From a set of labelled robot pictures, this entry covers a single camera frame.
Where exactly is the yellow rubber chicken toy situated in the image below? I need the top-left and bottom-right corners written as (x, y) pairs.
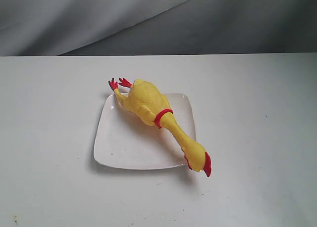
top-left (108, 78), bottom-right (212, 177)

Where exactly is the white square plate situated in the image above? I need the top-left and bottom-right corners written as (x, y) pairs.
top-left (94, 94), bottom-right (187, 170)

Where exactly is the grey backdrop cloth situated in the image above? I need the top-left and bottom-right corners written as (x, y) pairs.
top-left (0, 0), bottom-right (317, 56)

